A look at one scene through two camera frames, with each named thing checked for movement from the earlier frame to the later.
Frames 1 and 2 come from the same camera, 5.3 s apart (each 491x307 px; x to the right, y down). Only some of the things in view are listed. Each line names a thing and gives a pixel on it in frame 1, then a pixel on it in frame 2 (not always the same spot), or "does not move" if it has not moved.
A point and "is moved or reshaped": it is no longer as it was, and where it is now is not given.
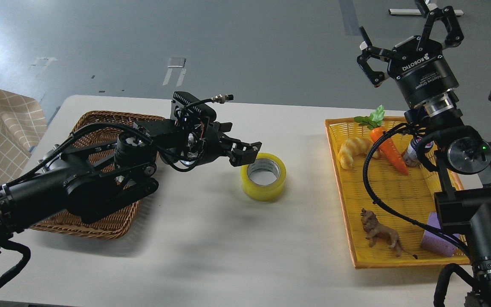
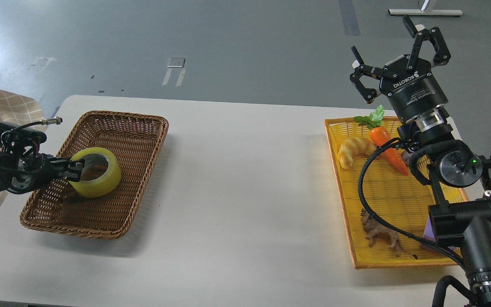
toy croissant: [351, 147] does not move
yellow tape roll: [265, 180] is moved or reshaped
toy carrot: [373, 121] does not move
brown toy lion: [373, 229] does not move
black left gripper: [212, 144] to [42, 168]
